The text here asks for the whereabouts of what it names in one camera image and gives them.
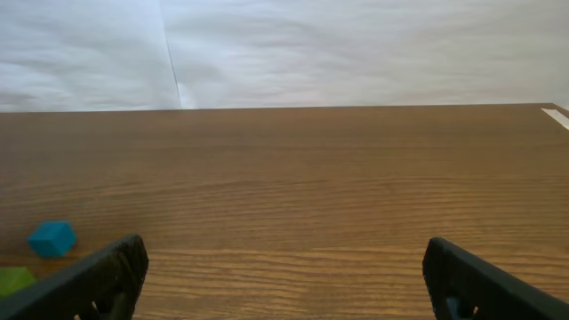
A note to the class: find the green cube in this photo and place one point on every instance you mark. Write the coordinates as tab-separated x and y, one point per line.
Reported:
13	280

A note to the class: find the blue cube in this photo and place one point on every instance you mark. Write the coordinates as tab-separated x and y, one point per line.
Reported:
51	240

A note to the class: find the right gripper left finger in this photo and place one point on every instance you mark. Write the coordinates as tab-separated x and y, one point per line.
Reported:
89	284

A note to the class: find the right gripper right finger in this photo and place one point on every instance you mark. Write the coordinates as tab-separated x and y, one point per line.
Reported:
480	289

